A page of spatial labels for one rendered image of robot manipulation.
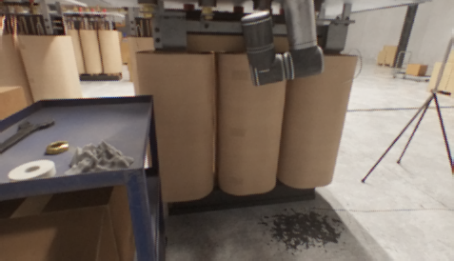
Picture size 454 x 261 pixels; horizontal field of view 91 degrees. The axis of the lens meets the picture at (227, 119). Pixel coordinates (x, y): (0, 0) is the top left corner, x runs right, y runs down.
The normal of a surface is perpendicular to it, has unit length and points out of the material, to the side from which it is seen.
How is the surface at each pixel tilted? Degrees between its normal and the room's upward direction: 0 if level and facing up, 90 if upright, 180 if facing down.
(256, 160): 90
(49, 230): 26
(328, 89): 90
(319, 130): 90
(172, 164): 90
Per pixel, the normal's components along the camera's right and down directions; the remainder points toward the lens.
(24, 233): 0.13, -0.70
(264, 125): 0.18, 0.33
